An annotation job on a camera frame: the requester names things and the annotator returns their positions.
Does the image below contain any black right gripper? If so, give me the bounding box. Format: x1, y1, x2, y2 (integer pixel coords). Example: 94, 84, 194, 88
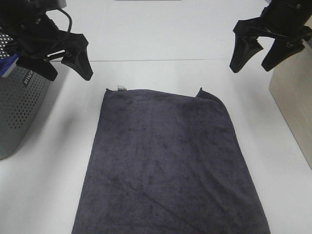
230, 0, 312, 73

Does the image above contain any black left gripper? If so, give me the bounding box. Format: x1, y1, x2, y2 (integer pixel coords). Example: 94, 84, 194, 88
0, 0, 93, 81

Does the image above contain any dark grey towel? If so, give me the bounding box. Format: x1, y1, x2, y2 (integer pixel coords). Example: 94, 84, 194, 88
72, 90, 270, 234

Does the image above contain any blue towel in basket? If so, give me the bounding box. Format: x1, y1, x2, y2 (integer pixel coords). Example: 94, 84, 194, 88
0, 54, 18, 77

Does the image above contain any beige fabric storage bin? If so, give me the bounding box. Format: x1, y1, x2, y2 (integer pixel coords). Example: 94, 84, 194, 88
269, 42, 312, 166

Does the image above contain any grey perforated plastic basket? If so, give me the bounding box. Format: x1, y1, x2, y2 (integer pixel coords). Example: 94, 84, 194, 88
0, 33, 50, 159

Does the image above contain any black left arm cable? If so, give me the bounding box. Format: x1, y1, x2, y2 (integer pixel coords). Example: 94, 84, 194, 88
57, 8, 73, 34

